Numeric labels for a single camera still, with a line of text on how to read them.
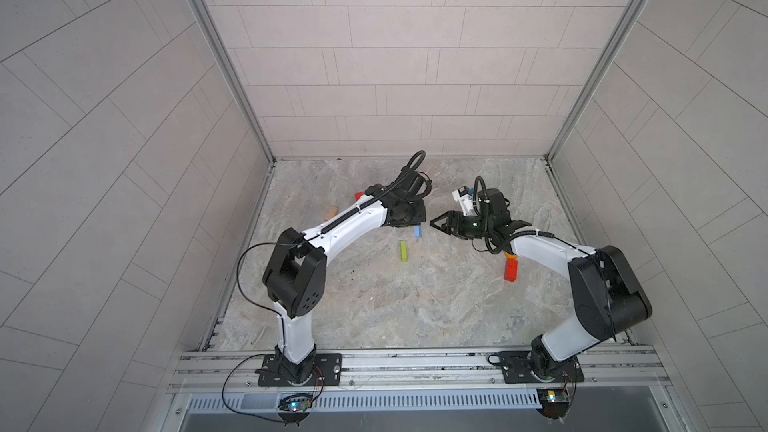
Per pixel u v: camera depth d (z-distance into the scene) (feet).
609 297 1.46
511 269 2.84
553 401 2.23
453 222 2.53
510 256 2.13
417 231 2.70
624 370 2.37
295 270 1.54
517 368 2.33
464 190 2.68
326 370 2.31
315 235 1.59
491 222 2.29
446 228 2.56
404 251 2.92
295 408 2.11
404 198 2.15
